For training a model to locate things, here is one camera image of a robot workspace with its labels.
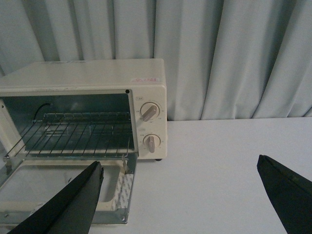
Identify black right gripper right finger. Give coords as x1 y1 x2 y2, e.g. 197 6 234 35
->
257 155 312 234

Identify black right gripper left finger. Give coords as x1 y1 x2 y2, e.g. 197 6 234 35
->
9 161 103 234

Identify glass oven door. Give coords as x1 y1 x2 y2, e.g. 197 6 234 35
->
0 156 137 226

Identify lower beige oven knob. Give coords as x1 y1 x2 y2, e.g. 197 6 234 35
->
143 134 160 153

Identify beige oven knob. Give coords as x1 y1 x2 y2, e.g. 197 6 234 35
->
140 102 159 122
143 134 160 153

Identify cream toaster oven body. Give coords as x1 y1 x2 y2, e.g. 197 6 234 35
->
0 59 167 160

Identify upper beige oven knob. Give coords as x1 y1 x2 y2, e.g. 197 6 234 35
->
140 102 159 122

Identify light grey curtain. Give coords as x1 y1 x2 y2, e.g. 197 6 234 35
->
0 0 312 120

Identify wire oven rack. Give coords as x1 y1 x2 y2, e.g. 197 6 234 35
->
7 112 135 158

